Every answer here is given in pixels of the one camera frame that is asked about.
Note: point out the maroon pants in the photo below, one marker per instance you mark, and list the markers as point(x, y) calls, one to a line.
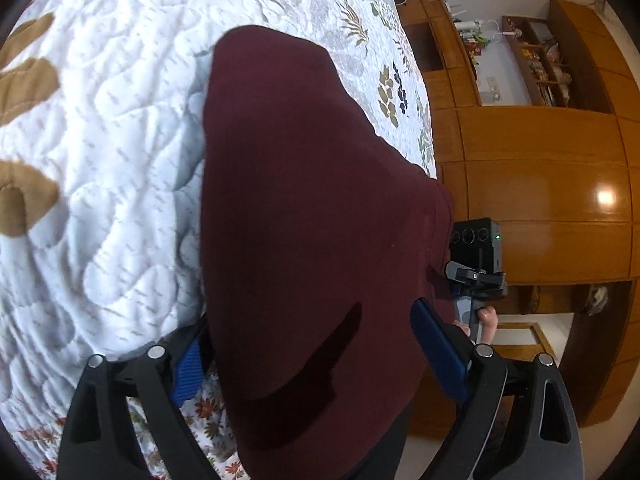
point(317, 237)

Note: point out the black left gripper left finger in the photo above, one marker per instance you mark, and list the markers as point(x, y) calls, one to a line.
point(99, 441)

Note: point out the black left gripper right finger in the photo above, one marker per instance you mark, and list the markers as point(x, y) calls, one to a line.
point(514, 418)

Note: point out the person right hand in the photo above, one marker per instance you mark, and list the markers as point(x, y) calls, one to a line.
point(487, 323)

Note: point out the wooden wall cabinet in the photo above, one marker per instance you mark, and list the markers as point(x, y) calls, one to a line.
point(559, 175)

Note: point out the white floral quilt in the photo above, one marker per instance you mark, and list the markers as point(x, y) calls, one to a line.
point(102, 156)

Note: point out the black tracking camera box right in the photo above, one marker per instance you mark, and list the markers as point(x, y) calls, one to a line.
point(477, 244)

